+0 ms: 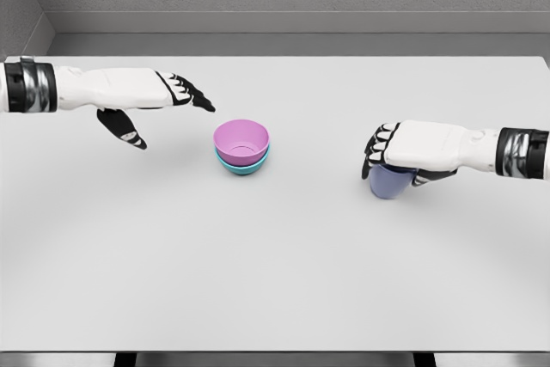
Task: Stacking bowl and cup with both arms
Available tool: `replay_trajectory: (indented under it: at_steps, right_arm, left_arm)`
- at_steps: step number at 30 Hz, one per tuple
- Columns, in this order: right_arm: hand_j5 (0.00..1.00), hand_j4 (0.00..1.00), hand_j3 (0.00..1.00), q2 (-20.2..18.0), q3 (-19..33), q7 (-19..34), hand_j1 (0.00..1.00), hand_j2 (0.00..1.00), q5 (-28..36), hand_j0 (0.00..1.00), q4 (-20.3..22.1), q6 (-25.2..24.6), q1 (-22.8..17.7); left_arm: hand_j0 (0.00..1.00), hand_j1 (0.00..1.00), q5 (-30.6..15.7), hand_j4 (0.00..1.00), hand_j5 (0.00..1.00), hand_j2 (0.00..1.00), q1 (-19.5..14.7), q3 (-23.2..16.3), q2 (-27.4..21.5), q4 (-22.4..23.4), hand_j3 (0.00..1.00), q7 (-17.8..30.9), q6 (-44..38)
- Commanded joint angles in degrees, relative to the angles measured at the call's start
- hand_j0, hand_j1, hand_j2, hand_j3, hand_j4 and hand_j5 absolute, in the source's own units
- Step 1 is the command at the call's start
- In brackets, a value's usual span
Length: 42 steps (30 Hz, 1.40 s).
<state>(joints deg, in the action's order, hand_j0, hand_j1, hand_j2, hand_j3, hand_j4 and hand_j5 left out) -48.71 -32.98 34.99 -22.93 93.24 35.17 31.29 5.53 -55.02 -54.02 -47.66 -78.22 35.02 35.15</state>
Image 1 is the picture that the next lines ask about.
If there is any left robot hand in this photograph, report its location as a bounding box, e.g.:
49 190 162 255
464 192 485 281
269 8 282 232
89 68 217 151

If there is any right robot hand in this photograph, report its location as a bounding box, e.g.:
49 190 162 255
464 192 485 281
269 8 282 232
361 119 470 187

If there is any blue cup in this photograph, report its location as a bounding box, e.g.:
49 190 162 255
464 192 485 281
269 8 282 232
369 163 419 201

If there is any pink bowl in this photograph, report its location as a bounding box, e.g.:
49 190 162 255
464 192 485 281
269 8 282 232
212 119 271 168

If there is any teal bowl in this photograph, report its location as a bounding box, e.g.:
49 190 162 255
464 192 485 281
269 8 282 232
215 146 271 178

